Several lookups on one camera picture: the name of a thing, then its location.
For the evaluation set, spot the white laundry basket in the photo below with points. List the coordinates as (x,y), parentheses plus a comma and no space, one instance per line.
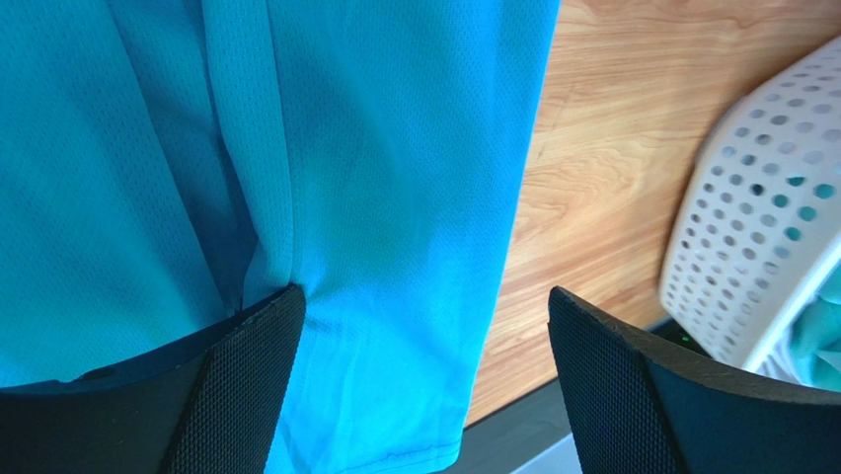
(758,229)

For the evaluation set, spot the teal blue t-shirt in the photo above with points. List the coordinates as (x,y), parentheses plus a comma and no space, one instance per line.
(166,165)

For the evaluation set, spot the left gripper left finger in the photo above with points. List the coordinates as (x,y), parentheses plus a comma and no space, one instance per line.
(206,403)

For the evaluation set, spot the mint green t-shirt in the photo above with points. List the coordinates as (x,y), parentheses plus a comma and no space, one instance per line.
(815,338)

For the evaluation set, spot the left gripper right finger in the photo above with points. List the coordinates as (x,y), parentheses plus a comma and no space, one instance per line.
(638,403)

